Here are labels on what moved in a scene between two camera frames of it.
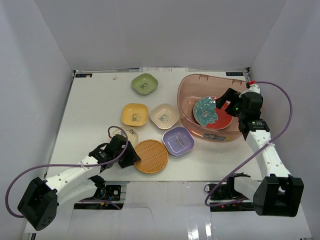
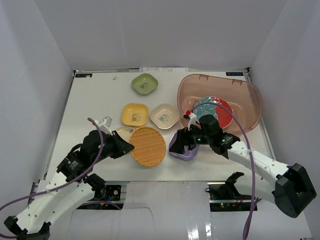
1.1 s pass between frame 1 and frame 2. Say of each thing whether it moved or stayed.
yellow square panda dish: stayed
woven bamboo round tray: moved
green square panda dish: stayed
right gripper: moved
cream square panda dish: stayed
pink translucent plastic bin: stayed
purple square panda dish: moved
